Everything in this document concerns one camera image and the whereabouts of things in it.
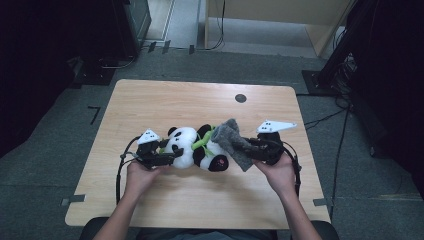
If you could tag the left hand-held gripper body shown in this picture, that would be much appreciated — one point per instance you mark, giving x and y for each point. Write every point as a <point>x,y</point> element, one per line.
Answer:
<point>148,151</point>

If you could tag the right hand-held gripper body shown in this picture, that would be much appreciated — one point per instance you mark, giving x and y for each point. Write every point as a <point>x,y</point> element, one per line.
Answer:
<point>273,146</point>

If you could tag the black and white panda plush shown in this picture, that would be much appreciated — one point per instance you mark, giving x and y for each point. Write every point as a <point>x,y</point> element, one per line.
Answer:
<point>186,148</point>

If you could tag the grey fluffy cloth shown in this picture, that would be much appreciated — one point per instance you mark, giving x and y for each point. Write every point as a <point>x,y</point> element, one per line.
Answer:
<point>231,141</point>

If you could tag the person's left hand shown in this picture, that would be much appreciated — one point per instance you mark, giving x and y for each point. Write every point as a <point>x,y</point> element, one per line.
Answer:
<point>140,178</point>

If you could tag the person's right hand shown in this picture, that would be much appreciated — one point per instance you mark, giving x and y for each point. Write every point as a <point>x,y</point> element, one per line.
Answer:
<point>281,176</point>

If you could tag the dark round table grommet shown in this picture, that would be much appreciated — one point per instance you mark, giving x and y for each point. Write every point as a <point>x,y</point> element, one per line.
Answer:
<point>240,98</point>

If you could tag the grey tape strip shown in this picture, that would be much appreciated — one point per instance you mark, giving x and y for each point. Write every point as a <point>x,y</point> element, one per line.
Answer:
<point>73,200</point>
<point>321,202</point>

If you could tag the person's clothed lap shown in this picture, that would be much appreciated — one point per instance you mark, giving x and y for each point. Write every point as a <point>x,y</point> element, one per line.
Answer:
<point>206,235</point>

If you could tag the black flat stand base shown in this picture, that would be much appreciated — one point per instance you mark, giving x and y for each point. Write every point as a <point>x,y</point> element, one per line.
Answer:
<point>93,75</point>

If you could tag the dark cabinet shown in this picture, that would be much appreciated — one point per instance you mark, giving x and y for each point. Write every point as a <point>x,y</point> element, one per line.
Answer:
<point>133,26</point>

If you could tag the light wooden furniture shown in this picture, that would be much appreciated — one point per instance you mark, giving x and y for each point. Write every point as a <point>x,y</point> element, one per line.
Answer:
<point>276,10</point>

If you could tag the black stand with base plate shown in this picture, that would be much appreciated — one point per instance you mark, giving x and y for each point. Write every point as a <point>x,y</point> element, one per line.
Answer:
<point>336,56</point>

